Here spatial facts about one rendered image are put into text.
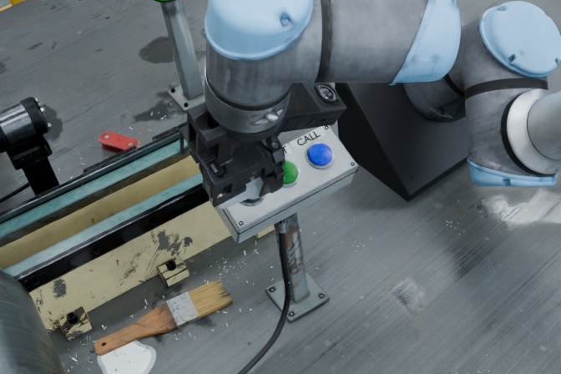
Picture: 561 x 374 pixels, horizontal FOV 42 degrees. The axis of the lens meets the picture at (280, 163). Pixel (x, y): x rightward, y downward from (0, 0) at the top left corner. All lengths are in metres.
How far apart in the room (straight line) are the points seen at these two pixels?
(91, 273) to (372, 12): 0.66
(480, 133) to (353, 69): 0.51
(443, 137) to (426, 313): 0.32
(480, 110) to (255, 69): 0.56
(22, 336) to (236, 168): 0.26
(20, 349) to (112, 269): 0.39
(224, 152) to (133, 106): 0.81
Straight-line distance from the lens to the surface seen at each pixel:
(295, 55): 0.54
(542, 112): 0.97
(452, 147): 1.23
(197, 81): 1.42
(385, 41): 0.55
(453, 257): 1.12
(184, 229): 1.11
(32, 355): 0.74
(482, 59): 1.06
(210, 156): 0.69
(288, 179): 0.86
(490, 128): 1.03
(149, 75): 1.54
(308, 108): 0.71
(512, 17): 1.07
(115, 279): 1.11
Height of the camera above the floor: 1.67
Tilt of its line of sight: 43 degrees down
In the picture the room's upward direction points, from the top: 9 degrees counter-clockwise
